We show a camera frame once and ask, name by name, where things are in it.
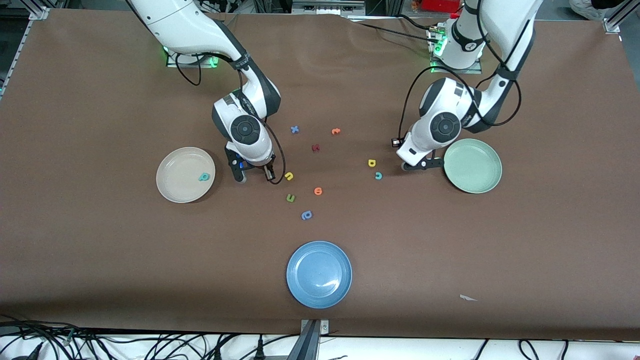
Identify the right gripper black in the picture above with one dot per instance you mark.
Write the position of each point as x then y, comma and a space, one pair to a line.
269, 172

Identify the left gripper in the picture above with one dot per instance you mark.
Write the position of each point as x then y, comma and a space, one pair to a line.
394, 142

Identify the teal foam letter p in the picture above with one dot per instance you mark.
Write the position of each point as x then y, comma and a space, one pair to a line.
203, 176

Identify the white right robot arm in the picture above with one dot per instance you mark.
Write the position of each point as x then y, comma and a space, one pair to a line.
175, 20

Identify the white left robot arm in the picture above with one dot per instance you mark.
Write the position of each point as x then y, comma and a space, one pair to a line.
505, 20

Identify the green plate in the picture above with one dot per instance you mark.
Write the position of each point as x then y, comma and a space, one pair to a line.
472, 166

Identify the beige plate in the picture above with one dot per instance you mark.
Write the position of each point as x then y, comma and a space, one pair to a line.
180, 175

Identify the blue plate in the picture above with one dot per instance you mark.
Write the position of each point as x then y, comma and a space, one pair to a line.
319, 275

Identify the red box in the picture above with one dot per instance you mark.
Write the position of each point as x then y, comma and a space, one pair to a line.
440, 5

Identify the white paper scrap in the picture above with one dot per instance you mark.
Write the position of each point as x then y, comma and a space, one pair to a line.
467, 298

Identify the black power plug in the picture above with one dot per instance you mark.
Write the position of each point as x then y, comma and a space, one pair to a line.
260, 350

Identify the brown table cover sheet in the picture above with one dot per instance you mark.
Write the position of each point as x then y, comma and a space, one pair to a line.
100, 250

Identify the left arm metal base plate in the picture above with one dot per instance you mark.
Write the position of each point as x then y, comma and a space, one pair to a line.
475, 71

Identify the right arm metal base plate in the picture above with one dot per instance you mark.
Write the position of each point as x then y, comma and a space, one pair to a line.
172, 62

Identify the grey metal rail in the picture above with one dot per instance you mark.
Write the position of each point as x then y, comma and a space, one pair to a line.
327, 7

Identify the aluminium camera post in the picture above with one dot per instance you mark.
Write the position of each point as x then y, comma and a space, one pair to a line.
307, 345

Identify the aluminium corner bracket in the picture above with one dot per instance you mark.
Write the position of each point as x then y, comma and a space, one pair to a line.
39, 13
615, 22

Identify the aluminium table side rail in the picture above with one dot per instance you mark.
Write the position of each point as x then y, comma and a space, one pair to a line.
15, 55

